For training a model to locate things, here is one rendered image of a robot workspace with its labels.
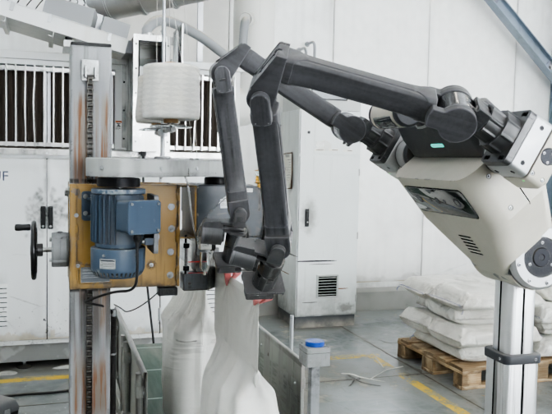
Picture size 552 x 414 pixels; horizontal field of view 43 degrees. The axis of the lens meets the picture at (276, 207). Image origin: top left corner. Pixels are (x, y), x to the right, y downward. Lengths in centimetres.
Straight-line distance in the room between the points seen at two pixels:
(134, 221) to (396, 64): 533
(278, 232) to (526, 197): 56
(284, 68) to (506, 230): 64
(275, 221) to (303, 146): 437
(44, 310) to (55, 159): 101
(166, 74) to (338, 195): 418
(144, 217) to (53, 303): 309
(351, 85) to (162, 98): 74
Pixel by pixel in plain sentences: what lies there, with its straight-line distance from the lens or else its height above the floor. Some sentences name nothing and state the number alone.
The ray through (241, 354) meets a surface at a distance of 197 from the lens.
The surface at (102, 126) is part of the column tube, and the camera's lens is 221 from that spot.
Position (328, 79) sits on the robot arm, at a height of 158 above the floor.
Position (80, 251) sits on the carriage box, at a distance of 217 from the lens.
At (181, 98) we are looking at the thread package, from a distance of 199.
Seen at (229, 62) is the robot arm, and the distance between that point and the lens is 188.
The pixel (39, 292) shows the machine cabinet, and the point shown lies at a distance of 495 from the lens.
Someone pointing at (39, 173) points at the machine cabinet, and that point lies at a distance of 487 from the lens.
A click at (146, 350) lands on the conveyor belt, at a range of 397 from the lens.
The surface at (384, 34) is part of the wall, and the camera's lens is 698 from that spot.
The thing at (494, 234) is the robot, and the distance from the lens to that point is 167.
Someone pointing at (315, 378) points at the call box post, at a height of 74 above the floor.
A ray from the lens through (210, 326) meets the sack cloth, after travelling 251.
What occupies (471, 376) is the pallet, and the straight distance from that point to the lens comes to 476.
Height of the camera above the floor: 141
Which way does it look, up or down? 4 degrees down
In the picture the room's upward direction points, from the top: 1 degrees clockwise
